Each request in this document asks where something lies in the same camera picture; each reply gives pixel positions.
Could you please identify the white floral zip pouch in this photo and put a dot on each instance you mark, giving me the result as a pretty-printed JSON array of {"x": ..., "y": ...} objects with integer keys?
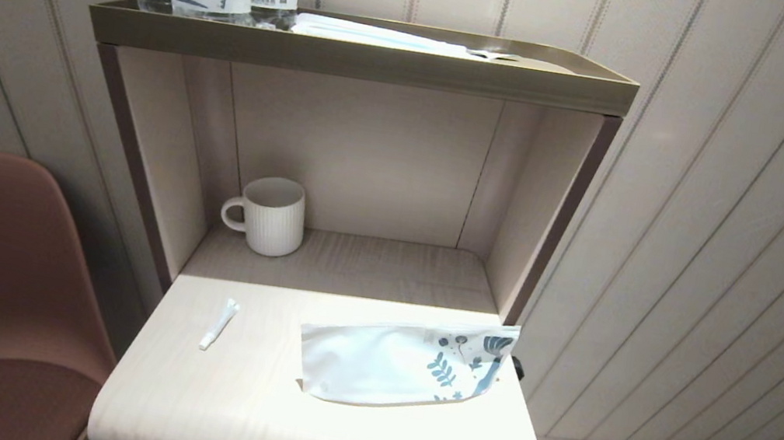
[{"x": 370, "y": 358}]

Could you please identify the small white tube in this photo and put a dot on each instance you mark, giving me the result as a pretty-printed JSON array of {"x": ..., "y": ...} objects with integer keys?
[{"x": 218, "y": 325}]

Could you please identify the light wood shelf table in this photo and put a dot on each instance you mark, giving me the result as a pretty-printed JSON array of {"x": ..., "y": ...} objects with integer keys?
[{"x": 368, "y": 169}]

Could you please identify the white ribbed ceramic mug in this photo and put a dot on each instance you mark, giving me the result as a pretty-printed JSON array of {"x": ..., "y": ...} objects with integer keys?
[{"x": 274, "y": 221}]

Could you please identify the bronze metal tray top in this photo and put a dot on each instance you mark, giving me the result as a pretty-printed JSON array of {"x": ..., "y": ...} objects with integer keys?
[{"x": 354, "y": 60}]

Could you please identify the flat white plastic packet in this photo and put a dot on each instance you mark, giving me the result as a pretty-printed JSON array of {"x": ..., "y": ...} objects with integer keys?
[{"x": 366, "y": 33}]

